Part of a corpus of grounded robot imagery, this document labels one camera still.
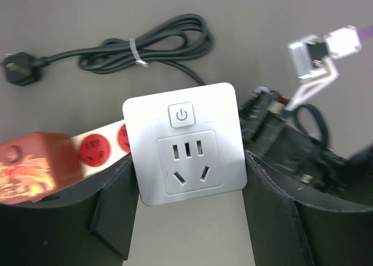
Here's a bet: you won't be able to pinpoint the beige power strip red sockets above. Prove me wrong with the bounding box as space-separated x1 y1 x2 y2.
31 119 132 204

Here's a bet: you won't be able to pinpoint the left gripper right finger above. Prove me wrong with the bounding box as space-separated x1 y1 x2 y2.
242 152 372 265

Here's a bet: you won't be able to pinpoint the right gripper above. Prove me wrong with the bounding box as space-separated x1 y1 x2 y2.
238 86 372 196

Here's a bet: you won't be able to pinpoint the white cube socket adapter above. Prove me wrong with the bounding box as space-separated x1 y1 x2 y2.
122 83 247 206

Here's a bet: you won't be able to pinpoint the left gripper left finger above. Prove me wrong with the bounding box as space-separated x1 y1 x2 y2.
1 157 139 265

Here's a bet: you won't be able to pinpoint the black power strip cable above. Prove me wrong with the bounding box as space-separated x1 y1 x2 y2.
1 14 213 88

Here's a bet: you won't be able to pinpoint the red patterned plug adapter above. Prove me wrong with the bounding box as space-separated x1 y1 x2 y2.
1 132 83 205

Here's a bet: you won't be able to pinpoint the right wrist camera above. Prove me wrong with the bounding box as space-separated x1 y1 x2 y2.
286 26 362 111

